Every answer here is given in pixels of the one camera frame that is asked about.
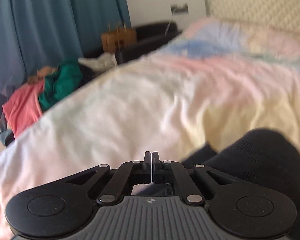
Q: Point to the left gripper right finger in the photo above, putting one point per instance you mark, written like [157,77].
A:
[175,174]

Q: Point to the black armchair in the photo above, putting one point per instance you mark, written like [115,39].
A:
[149,38]

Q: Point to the pastel bed sheet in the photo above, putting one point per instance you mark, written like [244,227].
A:
[213,83]

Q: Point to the black sweater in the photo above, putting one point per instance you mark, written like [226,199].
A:
[263,157]

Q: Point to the white cloth on chair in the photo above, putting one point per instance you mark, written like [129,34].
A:
[103,63]

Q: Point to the green garment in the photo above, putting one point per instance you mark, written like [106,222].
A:
[60,84]

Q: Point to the brown paper bag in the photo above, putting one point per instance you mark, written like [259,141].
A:
[118,38]

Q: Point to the teal curtain right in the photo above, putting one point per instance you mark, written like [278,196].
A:
[35,33]

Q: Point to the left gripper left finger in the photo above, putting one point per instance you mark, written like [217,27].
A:
[125,178]

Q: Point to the tan garment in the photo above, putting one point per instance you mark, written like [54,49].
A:
[41,74]

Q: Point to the pink garment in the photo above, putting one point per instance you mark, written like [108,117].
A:
[23,108]

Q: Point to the wall socket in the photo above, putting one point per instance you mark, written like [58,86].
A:
[179,9]

